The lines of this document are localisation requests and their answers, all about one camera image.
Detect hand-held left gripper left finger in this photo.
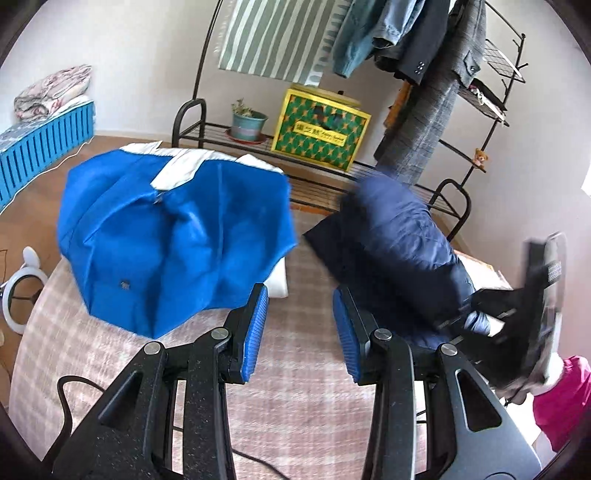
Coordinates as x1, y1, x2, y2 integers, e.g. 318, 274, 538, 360
46, 282, 271, 480

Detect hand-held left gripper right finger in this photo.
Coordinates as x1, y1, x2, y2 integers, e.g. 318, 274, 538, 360
332, 285, 543, 480

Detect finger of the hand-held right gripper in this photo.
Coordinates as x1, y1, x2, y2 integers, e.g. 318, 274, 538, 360
468, 287, 527, 309
436, 316, 509, 365

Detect navy puffer jacket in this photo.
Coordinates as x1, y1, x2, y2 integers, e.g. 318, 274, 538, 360
302, 174, 492, 352

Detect blue and white jacket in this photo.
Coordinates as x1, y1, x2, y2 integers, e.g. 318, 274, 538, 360
56, 142, 298, 337

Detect person's right forearm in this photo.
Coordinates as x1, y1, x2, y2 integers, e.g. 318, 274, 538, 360
532, 354, 591, 455

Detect dark folded clothes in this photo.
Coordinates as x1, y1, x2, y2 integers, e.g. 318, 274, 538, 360
466, 78, 509, 116

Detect black metal clothes rack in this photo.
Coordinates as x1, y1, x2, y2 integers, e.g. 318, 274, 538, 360
172, 0, 527, 243

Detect white folded garment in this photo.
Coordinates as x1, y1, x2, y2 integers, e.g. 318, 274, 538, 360
265, 256, 291, 300

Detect pink plaid blanket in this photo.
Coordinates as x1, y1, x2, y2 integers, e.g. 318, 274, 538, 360
9, 208, 509, 480

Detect grey plaid coat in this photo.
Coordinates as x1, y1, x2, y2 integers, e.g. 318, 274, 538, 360
373, 0, 488, 185

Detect yellow green patterned box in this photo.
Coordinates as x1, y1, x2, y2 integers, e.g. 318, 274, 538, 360
271, 85, 372, 172

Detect potted plant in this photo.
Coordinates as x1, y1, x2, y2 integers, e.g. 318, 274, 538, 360
226, 98, 269, 145

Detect black blazer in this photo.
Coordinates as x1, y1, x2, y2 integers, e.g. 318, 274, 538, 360
374, 0, 462, 86

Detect light blue denim shirt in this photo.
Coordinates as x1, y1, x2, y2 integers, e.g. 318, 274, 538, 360
331, 0, 393, 78

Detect blue slatted mattress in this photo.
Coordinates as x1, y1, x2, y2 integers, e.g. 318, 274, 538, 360
0, 99, 96, 213

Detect blue denim jacket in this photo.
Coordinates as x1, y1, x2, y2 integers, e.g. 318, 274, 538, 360
369, 0, 428, 49

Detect green striped hanging cloth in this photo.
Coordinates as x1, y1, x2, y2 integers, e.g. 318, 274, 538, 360
217, 0, 354, 86

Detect floral folded quilt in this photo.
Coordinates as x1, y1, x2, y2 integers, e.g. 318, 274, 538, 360
14, 65, 93, 121

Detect black cable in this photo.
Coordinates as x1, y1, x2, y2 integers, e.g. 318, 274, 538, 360
55, 376, 105, 432

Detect white ring light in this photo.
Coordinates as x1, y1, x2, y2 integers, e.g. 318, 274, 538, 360
2, 247, 49, 330

